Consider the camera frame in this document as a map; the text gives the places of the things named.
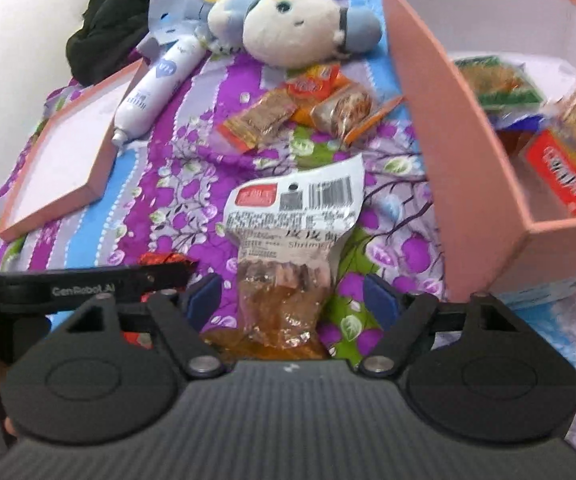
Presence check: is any blue and white plush toy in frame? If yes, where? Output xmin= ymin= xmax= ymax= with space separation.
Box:
xmin=202 ymin=0 xmax=383 ymax=69

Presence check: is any shiny red foil snack packet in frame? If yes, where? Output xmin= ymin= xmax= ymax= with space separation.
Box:
xmin=120 ymin=253 xmax=199 ymax=351

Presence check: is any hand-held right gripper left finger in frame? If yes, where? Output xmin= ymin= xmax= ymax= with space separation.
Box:
xmin=63 ymin=272 xmax=227 ymax=379

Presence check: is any blue snack packet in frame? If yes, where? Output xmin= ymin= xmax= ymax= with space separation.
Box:
xmin=496 ymin=109 xmax=549 ymax=157

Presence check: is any pink cardboard box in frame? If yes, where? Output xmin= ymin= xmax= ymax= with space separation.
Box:
xmin=377 ymin=0 xmax=576 ymax=307

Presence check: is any pale blue gift wrapper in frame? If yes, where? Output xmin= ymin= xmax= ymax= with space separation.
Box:
xmin=135 ymin=0 xmax=219 ymax=57

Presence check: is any green-edged snack packet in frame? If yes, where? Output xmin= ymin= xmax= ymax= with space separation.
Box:
xmin=454 ymin=54 xmax=544 ymax=112

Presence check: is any clear barcode-label shrimp packet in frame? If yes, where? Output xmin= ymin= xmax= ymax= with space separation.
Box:
xmin=203 ymin=154 xmax=367 ymax=361

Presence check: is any pink box lid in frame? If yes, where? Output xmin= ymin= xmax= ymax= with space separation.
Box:
xmin=0 ymin=57 xmax=149 ymax=244

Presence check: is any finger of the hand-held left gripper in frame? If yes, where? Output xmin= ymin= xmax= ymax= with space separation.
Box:
xmin=139 ymin=260 xmax=195 ymax=295

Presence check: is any white tube bottle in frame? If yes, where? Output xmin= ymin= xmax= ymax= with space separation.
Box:
xmin=112 ymin=35 xmax=205 ymax=149

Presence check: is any brown clear snack packet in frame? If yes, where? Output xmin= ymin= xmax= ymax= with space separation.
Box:
xmin=217 ymin=88 xmax=299 ymax=154

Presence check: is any red white-print snack packet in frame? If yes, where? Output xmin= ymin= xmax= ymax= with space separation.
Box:
xmin=524 ymin=129 xmax=576 ymax=217

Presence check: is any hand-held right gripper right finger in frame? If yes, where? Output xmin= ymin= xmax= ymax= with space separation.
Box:
xmin=360 ymin=272 xmax=524 ymax=379

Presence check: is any black clothes pile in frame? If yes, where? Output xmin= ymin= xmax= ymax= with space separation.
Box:
xmin=65 ymin=0 xmax=221 ymax=87

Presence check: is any purple floral bedsheet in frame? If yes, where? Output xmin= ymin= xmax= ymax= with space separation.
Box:
xmin=0 ymin=0 xmax=576 ymax=456

